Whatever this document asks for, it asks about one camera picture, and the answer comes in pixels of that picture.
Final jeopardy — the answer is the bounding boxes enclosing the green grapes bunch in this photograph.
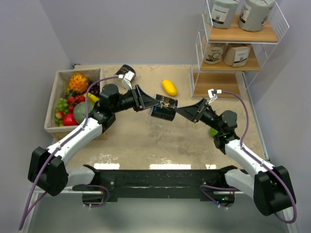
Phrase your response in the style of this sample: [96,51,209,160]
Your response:
[55,98,68,125]

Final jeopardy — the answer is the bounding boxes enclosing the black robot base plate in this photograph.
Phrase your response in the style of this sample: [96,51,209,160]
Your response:
[73,166,236,204]

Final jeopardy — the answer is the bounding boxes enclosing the yellow banana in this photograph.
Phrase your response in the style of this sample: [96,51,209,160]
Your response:
[84,93,99,103]

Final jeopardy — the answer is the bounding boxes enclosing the yellow mango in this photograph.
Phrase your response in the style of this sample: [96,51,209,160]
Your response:
[162,80,178,96]

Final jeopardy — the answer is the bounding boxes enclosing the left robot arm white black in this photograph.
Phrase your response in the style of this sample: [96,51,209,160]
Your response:
[28,84,160,196]

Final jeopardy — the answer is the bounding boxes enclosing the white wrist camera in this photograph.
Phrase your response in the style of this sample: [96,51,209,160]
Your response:
[207,89,217,105]
[119,71,135,90]

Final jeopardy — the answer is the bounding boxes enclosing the small peach fruit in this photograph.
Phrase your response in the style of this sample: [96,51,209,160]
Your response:
[55,111,65,119]

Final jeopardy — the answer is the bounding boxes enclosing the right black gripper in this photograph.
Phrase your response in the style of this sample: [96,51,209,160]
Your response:
[175,98,223,133]

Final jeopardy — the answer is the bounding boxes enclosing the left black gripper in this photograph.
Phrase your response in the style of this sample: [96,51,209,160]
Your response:
[111,84,160,114]

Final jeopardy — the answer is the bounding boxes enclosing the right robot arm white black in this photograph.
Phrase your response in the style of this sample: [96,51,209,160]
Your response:
[175,99,297,223]

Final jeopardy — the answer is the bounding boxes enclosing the black wrapped tissue roll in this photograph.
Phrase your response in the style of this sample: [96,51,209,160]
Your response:
[115,64,136,77]

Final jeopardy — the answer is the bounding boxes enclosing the white wire wooden shelf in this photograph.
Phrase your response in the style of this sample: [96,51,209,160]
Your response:
[190,0,289,98]

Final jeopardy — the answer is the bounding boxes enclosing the red apple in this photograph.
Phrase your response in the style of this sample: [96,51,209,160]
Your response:
[63,112,78,126]

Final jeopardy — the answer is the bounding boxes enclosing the orange spiky fruit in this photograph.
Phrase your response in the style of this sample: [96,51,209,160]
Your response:
[66,72,89,94]

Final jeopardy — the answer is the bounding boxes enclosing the woven lined fruit basket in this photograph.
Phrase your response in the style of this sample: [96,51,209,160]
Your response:
[44,68,104,141]

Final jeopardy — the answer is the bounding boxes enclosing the green lime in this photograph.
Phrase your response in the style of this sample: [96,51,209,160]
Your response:
[209,128,218,137]

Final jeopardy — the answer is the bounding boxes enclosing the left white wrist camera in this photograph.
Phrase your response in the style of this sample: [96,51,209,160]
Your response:
[119,71,135,90]

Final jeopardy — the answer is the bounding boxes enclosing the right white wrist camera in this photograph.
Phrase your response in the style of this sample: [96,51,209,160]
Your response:
[207,89,217,105]

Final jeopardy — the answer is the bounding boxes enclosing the clear white tissue roll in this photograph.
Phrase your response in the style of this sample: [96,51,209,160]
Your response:
[150,94,178,121]

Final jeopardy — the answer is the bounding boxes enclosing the green netted melon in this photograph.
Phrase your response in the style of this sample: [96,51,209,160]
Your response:
[73,101,87,124]

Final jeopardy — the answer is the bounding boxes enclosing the dark purple grapes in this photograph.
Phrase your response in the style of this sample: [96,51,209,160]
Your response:
[88,82,100,97]

